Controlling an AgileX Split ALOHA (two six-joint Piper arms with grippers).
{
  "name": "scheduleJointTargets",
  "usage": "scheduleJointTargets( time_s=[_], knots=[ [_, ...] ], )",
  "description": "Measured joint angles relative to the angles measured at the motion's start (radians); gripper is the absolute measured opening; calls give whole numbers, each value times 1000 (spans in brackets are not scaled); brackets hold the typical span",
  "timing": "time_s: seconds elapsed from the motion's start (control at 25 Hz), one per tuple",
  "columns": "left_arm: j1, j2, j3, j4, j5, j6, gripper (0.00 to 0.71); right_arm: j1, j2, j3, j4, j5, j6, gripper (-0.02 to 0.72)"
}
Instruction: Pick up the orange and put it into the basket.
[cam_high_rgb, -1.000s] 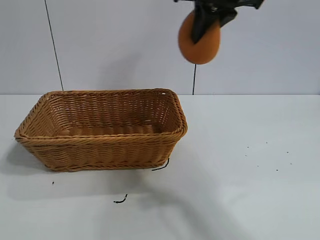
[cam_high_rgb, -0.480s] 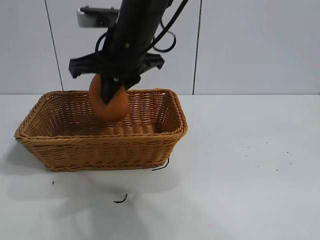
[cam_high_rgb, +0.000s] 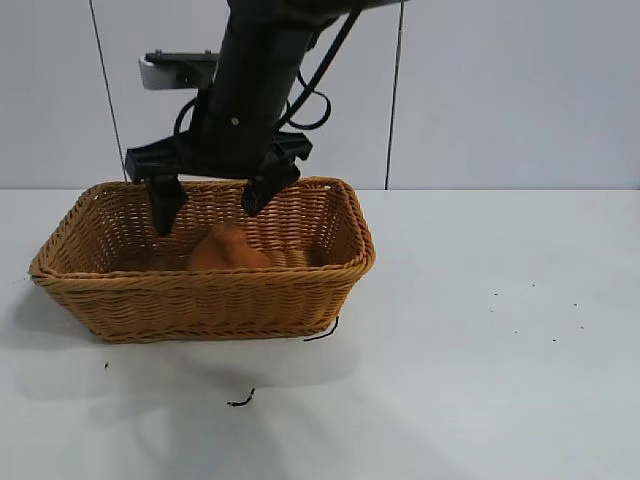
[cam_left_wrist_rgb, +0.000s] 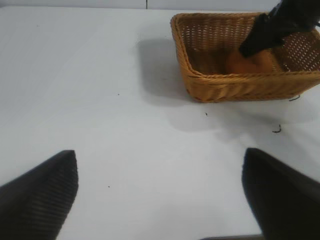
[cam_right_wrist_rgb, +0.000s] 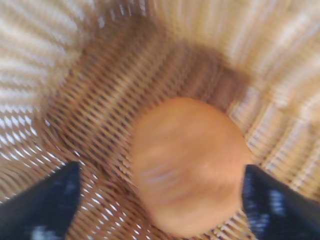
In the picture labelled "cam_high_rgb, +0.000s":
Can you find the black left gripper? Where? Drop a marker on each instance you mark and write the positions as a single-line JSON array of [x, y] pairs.
[[230, 145]]

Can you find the orange bread roll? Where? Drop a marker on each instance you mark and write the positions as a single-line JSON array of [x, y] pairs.
[[227, 252]]

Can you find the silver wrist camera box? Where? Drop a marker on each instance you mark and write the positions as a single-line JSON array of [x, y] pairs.
[[165, 75]]

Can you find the brown woven wicker basket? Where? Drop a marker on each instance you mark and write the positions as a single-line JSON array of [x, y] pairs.
[[200, 300]]

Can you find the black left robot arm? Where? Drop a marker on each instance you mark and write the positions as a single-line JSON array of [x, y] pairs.
[[260, 45]]

